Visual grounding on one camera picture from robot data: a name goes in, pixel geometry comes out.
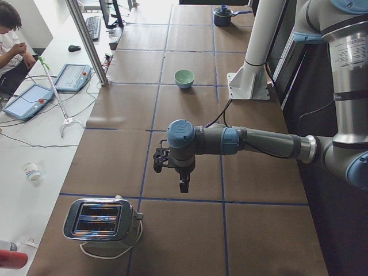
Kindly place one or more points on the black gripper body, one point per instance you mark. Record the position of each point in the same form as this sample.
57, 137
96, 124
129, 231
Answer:
183, 170

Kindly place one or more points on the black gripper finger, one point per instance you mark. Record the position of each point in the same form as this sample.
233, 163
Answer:
184, 180

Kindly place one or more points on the green bowl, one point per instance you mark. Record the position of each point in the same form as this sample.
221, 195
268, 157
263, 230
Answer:
184, 76

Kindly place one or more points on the blue bowl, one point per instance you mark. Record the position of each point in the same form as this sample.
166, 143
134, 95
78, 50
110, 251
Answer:
184, 85

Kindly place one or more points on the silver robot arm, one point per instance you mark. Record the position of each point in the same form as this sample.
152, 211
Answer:
343, 26

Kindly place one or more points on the white toaster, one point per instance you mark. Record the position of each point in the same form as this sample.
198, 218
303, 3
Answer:
103, 223

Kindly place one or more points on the far teach pendant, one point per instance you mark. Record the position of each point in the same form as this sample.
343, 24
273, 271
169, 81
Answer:
72, 78

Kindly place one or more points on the teach pendant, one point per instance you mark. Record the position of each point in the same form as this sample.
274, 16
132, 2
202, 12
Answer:
29, 102
72, 78

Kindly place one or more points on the paper cup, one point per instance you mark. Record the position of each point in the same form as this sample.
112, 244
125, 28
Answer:
32, 171

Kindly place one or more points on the blue saucepan with glass lid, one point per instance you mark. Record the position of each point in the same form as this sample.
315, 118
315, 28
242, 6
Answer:
222, 15

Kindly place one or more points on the black computer mouse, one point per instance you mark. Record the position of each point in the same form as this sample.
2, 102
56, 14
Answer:
74, 48

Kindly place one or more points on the near teach pendant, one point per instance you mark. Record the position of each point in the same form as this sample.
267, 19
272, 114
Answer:
29, 102

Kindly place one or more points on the black keyboard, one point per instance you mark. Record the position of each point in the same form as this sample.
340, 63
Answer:
93, 25

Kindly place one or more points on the black monitor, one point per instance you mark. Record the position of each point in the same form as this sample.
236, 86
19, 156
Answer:
111, 14

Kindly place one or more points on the red bottle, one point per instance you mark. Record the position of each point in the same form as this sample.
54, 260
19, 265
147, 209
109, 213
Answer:
13, 259

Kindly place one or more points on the seated person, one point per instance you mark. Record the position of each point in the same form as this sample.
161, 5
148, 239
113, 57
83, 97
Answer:
16, 61

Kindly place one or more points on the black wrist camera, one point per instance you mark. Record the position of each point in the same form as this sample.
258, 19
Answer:
162, 157

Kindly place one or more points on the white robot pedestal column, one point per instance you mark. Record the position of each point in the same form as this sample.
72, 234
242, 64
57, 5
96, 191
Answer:
249, 82

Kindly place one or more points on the aluminium frame post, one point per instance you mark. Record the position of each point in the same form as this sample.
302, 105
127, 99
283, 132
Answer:
79, 21

